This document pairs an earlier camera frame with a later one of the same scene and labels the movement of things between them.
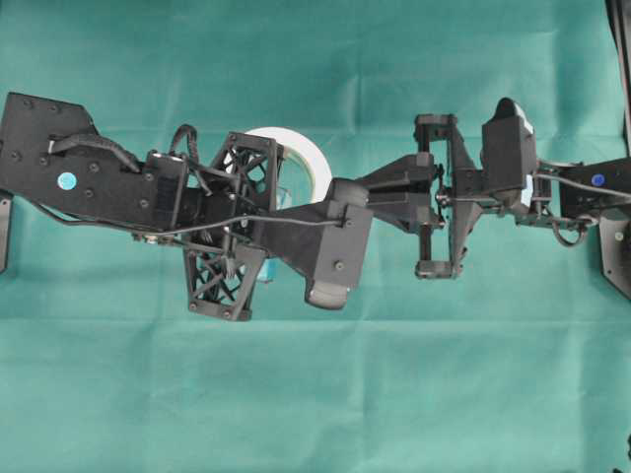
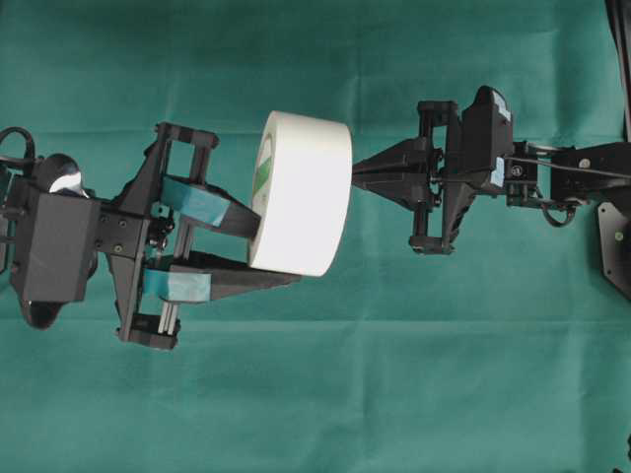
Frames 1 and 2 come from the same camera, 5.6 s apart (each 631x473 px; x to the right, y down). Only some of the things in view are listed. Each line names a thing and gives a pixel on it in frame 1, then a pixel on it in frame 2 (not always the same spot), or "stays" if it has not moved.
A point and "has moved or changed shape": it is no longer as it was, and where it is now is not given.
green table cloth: [520, 364] stays
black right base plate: [614, 227] stays
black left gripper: [222, 266] -> [124, 234]
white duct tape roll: [303, 173] has moved or changed shape
